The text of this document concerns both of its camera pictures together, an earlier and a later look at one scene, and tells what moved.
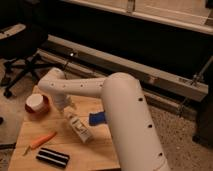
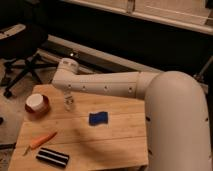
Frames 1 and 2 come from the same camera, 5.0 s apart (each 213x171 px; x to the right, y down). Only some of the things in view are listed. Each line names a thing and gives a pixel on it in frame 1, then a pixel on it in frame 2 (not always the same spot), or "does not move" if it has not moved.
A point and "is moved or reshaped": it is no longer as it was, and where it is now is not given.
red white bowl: (37, 103) does not move
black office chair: (21, 42) does not move
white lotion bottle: (78, 125) is moved or reshaped
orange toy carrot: (40, 141) does not move
